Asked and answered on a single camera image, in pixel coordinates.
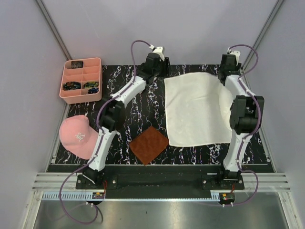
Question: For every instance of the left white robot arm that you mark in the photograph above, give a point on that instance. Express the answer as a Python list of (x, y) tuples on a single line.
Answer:
[(111, 116)]

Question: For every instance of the brown folded cloth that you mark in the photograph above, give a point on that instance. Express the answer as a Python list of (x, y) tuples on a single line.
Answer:
[(148, 145)]

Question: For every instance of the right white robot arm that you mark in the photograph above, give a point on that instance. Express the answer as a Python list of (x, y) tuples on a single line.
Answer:
[(245, 118)]

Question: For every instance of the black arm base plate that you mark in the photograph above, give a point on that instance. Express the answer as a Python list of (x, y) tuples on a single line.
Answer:
[(160, 182)]

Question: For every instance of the white cloth napkin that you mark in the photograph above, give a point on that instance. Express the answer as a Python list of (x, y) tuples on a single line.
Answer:
[(197, 110)]

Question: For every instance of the pink baseball cap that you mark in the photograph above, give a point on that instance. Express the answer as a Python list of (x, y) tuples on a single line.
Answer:
[(78, 137)]

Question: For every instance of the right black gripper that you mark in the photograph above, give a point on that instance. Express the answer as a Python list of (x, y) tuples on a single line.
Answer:
[(238, 67)]

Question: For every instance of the pink divided organizer tray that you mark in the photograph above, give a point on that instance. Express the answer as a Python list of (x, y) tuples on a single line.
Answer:
[(81, 81)]

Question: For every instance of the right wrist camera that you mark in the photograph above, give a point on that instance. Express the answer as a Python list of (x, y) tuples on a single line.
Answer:
[(234, 52)]

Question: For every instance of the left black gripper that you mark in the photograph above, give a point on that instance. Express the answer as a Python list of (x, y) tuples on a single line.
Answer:
[(166, 67)]

